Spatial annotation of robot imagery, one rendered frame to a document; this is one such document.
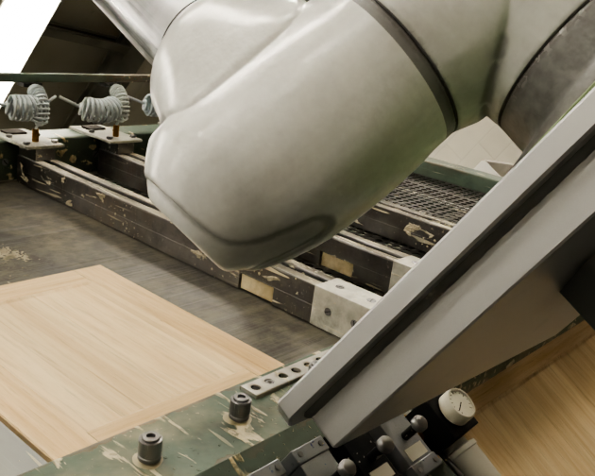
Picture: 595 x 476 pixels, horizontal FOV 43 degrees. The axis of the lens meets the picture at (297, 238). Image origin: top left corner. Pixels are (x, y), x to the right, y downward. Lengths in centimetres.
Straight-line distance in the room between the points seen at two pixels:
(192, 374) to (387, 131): 59
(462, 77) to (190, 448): 49
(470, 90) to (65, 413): 62
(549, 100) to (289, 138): 18
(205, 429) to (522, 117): 50
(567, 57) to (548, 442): 118
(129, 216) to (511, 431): 88
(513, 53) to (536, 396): 122
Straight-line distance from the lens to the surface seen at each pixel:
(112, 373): 105
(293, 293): 129
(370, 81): 54
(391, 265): 144
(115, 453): 83
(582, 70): 55
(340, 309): 123
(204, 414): 90
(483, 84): 58
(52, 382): 103
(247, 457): 84
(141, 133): 217
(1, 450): 86
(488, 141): 641
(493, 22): 56
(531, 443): 160
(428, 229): 174
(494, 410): 158
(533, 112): 57
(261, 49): 57
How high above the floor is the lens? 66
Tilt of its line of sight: 21 degrees up
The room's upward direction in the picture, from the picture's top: 38 degrees counter-clockwise
